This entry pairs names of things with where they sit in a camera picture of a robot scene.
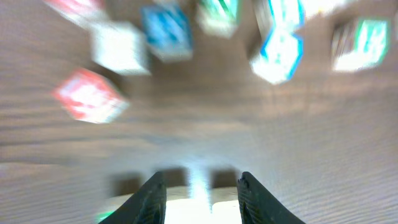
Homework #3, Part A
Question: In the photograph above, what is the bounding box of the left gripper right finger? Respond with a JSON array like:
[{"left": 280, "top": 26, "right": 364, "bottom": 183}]
[{"left": 237, "top": 172, "right": 304, "bottom": 224}]

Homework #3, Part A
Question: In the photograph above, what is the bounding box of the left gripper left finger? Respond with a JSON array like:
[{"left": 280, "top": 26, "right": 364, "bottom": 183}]
[{"left": 99, "top": 172, "right": 167, "bottom": 224}]

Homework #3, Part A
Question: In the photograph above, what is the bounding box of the yellow block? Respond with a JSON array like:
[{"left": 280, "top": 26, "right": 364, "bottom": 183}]
[{"left": 164, "top": 186, "right": 242, "bottom": 224}]

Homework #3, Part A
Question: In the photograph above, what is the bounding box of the green B block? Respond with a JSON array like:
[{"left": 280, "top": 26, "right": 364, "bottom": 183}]
[{"left": 331, "top": 17, "right": 391, "bottom": 72}]

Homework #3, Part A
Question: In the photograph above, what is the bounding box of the green R block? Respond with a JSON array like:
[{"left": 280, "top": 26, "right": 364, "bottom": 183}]
[{"left": 95, "top": 210, "right": 115, "bottom": 223}]

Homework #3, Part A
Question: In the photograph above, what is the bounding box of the red U block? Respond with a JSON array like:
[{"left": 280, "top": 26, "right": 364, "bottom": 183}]
[{"left": 53, "top": 68, "right": 129, "bottom": 124}]

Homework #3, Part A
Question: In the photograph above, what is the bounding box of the blue L block lower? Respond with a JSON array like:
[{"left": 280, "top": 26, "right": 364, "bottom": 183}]
[{"left": 249, "top": 29, "right": 303, "bottom": 85}]

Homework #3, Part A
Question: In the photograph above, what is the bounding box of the white picture block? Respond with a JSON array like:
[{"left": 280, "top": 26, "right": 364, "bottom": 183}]
[{"left": 90, "top": 21, "right": 150, "bottom": 75}]

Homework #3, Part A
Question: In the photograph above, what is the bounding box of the blue T block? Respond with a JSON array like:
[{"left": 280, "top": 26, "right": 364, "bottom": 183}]
[{"left": 141, "top": 1, "right": 193, "bottom": 63}]

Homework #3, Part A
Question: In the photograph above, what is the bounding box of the blue 2 block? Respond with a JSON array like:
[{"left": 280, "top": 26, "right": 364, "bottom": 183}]
[{"left": 253, "top": 0, "right": 305, "bottom": 39}]

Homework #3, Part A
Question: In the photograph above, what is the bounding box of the green N block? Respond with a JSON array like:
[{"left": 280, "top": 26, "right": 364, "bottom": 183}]
[{"left": 196, "top": 0, "right": 241, "bottom": 39}]

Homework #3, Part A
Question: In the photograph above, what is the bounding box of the red E block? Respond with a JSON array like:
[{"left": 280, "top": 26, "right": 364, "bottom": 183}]
[{"left": 43, "top": 0, "right": 109, "bottom": 29}]

